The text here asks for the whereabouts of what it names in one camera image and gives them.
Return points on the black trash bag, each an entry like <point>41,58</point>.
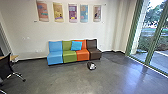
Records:
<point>91,65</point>

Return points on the green bushes outside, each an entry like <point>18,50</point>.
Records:
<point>146,40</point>

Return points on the tree outside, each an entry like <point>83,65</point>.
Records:
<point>158,10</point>

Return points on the orange sofa seat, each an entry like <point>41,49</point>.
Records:
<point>83,55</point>

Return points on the blue square cushion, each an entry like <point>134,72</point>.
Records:
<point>76,45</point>

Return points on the brown sofa seat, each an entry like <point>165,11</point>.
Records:
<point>94,53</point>

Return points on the green sofa seat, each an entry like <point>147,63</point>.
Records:
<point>69,56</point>

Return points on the blue sofa seat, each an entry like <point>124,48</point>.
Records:
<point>55,56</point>

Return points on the wooden table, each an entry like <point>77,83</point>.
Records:
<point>13,58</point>

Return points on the black office chair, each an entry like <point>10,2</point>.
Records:
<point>5,68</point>

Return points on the white double wall outlet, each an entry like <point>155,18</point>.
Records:
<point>36,51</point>
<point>101,45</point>

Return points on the light blue wall poster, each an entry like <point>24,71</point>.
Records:
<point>84,13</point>

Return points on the beige purple wall poster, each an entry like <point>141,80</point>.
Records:
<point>97,13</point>

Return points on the yellow wall poster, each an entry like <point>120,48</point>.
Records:
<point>58,12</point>

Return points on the orange wall poster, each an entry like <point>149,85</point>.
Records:
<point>42,11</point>

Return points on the grey door frame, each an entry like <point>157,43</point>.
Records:
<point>4,40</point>

